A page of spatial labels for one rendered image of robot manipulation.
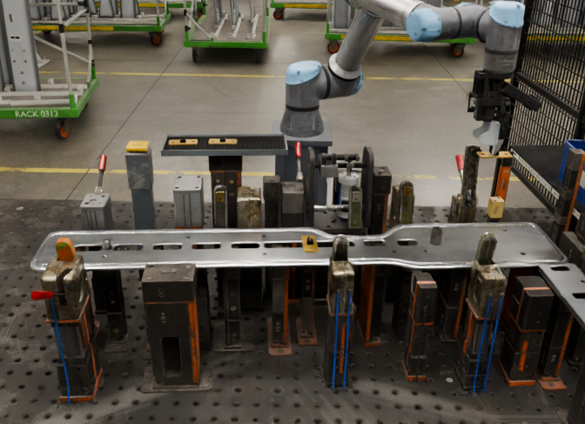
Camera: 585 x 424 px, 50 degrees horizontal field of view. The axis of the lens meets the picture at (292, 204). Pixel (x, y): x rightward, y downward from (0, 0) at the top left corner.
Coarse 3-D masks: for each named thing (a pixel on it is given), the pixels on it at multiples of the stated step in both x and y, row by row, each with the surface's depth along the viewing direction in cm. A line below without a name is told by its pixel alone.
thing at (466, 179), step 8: (472, 152) 172; (464, 160) 177; (472, 160) 176; (464, 168) 177; (472, 168) 177; (464, 176) 177; (472, 176) 177; (464, 184) 177; (472, 184) 178; (464, 192) 178; (472, 192) 179; (464, 200) 178; (472, 200) 179
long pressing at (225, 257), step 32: (416, 224) 177; (448, 224) 177; (480, 224) 178; (512, 224) 178; (96, 256) 159; (128, 256) 159; (160, 256) 160; (192, 256) 160; (224, 256) 160; (256, 256) 160; (288, 256) 161; (320, 256) 161; (352, 256) 161; (384, 256) 161; (416, 256) 162; (448, 256) 162; (512, 256) 163; (544, 256) 163
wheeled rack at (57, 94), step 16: (64, 48) 482; (64, 64) 488; (48, 80) 551; (64, 80) 576; (80, 80) 576; (96, 80) 580; (0, 96) 510; (16, 96) 527; (32, 96) 529; (48, 96) 530; (64, 96) 531; (80, 96) 532; (0, 112) 497; (16, 112) 498; (32, 112) 499; (48, 112) 500; (64, 112) 502; (80, 112) 514; (64, 128) 512
